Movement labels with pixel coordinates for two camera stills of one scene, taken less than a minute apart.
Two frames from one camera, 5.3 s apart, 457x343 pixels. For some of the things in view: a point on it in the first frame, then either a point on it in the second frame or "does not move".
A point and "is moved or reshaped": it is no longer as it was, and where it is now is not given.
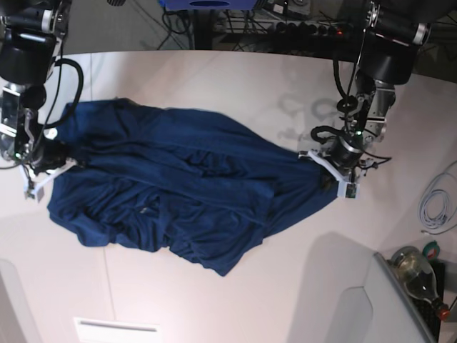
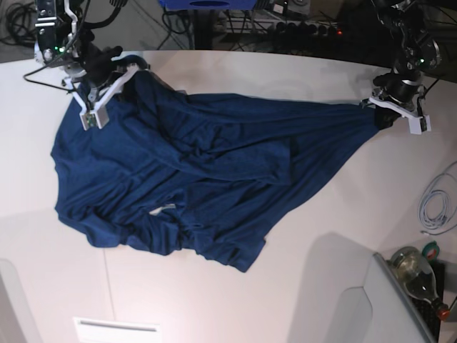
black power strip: (305, 28) does not move
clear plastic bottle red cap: (420, 279) does not move
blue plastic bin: (239, 5) does not move
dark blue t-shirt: (196, 184) is moved or reshaped
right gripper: (345, 155) to (402, 86)
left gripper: (53, 154) to (96, 62)
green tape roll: (431, 251) does not move
